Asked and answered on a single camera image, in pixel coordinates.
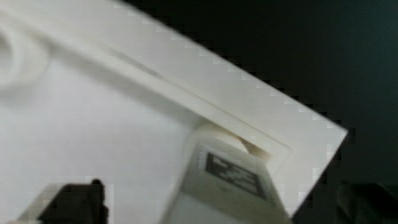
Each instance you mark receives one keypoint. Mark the white square tabletop part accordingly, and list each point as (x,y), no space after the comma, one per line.
(113,86)

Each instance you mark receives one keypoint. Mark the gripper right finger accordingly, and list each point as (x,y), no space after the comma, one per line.
(367,203)

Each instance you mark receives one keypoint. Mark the white leg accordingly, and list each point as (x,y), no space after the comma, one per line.
(226,193)

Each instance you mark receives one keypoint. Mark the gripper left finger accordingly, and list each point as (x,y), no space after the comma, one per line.
(77,206)

